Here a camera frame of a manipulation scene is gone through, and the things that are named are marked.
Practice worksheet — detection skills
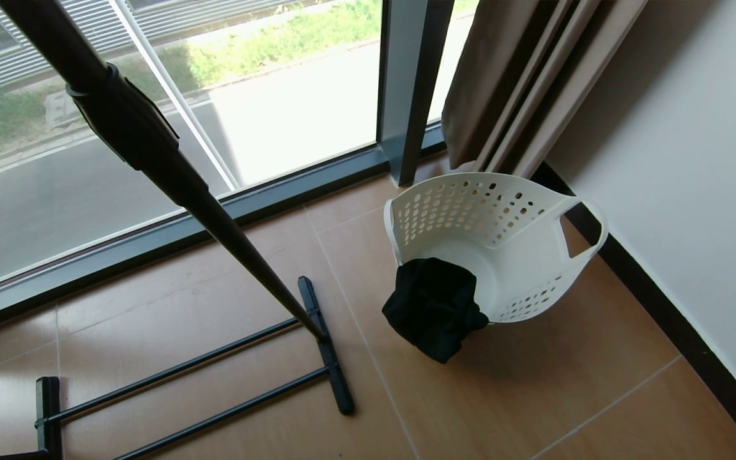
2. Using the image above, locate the heap of clothes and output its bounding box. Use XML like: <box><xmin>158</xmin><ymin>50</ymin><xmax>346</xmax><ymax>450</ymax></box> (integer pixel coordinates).
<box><xmin>382</xmin><ymin>257</ymin><xmax>490</xmax><ymax>365</ymax></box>

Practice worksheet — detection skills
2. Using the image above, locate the white laundry basket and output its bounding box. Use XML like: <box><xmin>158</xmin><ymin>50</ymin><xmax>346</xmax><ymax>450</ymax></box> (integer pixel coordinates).
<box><xmin>384</xmin><ymin>171</ymin><xmax>610</xmax><ymax>323</ymax></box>

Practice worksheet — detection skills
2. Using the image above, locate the black clothes rack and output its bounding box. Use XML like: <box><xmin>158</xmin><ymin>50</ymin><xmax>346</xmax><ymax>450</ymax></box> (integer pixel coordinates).
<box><xmin>0</xmin><ymin>0</ymin><xmax>356</xmax><ymax>460</ymax></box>

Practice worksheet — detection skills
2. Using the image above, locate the brown curtain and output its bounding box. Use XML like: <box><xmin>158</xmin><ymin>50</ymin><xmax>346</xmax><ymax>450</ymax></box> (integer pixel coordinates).
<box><xmin>441</xmin><ymin>0</ymin><xmax>648</xmax><ymax>180</ymax></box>

